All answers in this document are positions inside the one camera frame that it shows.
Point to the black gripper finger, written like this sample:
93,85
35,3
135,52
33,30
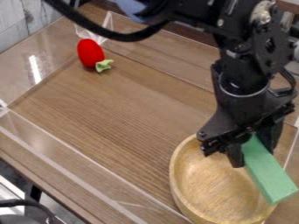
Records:
268,135
235,155

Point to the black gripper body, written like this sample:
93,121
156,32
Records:
243,113

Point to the green rectangular block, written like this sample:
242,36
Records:
267,173

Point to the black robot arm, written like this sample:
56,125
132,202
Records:
254,88

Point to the wooden brown bowl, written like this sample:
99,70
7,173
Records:
214,193

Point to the red plush strawberry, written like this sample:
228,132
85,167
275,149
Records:
91,55

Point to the clear acrylic front wall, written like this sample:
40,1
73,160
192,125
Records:
87,188

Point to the clear acrylic corner bracket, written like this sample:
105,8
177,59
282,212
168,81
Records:
84,34

